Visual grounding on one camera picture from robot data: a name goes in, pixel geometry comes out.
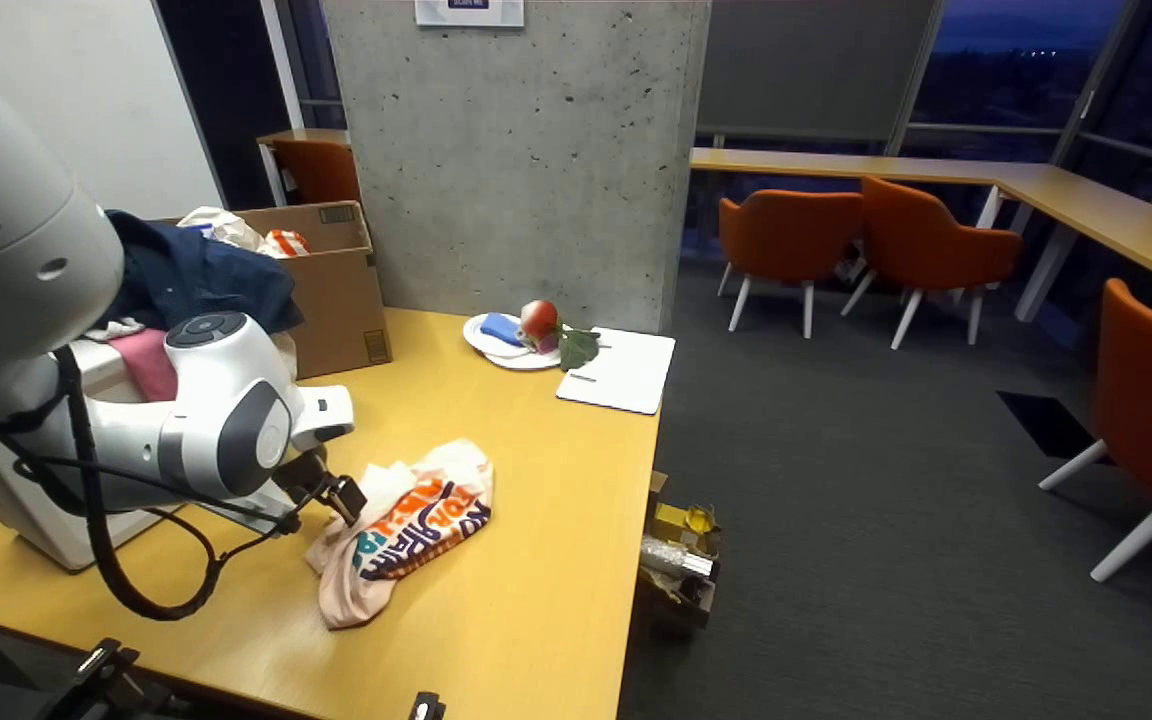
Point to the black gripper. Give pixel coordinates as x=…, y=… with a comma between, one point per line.
x=307, y=476

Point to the peach shirt with orange print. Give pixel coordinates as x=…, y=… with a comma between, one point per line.
x=400, y=525

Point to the navy blue garment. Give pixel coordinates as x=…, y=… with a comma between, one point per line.
x=200, y=280

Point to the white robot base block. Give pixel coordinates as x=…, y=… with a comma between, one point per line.
x=17, y=512

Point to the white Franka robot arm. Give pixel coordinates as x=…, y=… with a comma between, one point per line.
x=221, y=400

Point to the open cardboard box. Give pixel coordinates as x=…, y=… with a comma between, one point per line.
x=340, y=302

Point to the white plate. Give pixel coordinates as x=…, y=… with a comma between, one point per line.
x=491, y=352

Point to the small black clamp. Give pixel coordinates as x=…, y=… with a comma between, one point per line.
x=424, y=707

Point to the blue sponge block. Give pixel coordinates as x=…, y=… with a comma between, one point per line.
x=502, y=331

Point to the orange and white packet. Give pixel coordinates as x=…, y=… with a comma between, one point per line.
x=286, y=246

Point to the red apple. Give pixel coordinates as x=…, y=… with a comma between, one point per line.
x=540, y=324

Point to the green leafy toy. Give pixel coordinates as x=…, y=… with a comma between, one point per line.
x=576, y=346

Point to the white plastic bag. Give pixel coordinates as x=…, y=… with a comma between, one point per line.
x=218, y=227

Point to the white paper sheet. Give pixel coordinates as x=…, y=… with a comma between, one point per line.
x=620, y=377

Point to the yellow and silver floor clutter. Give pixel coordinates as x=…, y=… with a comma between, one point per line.
x=681, y=561

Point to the long wooden counter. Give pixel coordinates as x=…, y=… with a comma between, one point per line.
x=1108, y=213

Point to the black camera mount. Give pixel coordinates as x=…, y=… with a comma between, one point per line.
x=102, y=666

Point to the framed wall sign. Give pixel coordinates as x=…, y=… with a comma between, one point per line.
x=470, y=9

